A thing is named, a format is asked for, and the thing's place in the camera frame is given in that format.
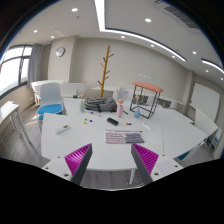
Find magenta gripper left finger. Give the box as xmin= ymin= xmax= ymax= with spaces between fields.
xmin=64 ymin=144 xmax=92 ymax=185

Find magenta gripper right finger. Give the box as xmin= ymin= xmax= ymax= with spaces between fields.
xmin=131 ymin=143 xmax=159 ymax=185

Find white remote control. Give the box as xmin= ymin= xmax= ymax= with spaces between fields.
xmin=55 ymin=125 xmax=70 ymax=135

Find white marker pen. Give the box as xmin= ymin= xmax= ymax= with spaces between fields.
xmin=142 ymin=122 xmax=151 ymax=130

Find light blue vase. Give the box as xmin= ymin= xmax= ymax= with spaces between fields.
xmin=134 ymin=107 xmax=140 ymax=118

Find black rectangular case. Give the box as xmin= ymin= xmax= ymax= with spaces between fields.
xmin=107 ymin=118 xmax=119 ymax=126

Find pink bottle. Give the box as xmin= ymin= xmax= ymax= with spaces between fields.
xmin=116 ymin=99 xmax=124 ymax=118

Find pale green bottle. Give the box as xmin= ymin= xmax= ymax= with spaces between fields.
xmin=80 ymin=101 xmax=85 ymax=113

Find grey backpack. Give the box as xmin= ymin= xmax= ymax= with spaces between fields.
xmin=84 ymin=96 xmax=117 ymax=112

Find orange top side table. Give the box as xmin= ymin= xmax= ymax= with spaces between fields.
xmin=130 ymin=82 xmax=163 ymax=119

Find white chair blue seat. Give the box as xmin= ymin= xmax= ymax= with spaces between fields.
xmin=37 ymin=82 xmax=63 ymax=125

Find white side desk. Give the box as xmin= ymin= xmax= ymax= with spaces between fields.
xmin=0 ymin=101 xmax=32 ymax=158

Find white whiteboard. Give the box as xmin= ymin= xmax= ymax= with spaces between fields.
xmin=191 ymin=83 xmax=220 ymax=120

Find grey curtain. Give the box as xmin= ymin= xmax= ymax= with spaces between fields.
xmin=27 ymin=43 xmax=42 ymax=87

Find wooden coat rack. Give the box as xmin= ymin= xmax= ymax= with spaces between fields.
xmin=98 ymin=45 xmax=114 ymax=98

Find round wall clock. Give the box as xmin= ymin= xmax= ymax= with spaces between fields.
xmin=55 ymin=47 xmax=65 ymax=57

